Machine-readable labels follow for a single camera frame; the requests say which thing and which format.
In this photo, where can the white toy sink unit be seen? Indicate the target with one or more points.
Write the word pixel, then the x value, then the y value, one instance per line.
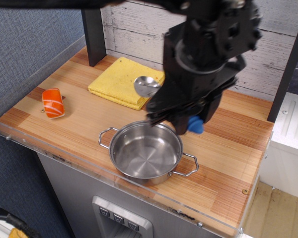
pixel 279 168

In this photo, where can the grey toy kitchen cabinet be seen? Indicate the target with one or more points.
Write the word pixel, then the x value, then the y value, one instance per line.
pixel 75 190

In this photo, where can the clear acrylic table guard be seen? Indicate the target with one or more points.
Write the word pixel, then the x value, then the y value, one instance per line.
pixel 229 152

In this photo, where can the silver button control panel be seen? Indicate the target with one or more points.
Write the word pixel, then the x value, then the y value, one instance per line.
pixel 117 222

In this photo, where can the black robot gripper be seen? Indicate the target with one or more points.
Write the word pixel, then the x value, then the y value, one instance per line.
pixel 198 68

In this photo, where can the blue handled metal spoon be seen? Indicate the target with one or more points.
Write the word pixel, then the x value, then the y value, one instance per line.
pixel 147 87

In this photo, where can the black vertical post right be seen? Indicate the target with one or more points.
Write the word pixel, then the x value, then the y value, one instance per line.
pixel 284 83

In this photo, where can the black vertical post left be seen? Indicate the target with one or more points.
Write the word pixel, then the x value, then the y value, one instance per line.
pixel 94 35

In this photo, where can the orange salmon sushi toy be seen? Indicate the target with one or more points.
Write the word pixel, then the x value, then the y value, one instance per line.
pixel 53 103

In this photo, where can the black vertical post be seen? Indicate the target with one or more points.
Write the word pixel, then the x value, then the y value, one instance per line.
pixel 94 35
pixel 284 83

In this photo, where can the yellow folded towel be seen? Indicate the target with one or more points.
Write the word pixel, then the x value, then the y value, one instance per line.
pixel 116 83

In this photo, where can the stainless steel pot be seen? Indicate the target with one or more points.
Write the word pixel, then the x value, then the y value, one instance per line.
pixel 145 154

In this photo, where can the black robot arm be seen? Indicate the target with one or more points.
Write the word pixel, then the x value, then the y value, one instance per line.
pixel 37 35

